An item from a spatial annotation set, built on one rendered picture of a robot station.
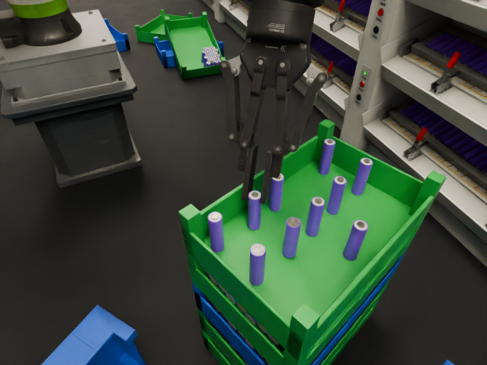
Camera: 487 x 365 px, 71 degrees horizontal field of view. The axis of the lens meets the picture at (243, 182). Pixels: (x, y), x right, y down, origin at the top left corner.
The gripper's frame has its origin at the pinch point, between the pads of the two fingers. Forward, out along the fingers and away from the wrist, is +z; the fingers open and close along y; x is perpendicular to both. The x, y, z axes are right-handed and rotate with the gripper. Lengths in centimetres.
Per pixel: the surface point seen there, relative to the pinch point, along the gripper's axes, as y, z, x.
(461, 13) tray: 29, -28, 42
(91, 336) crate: -19.9, 26.8, -8.5
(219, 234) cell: -3.1, 7.3, -5.0
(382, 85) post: 20, -13, 65
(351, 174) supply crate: 12.9, 1.9, 15.7
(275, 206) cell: 2.3, 5.7, 4.4
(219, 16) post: -68, -39, 173
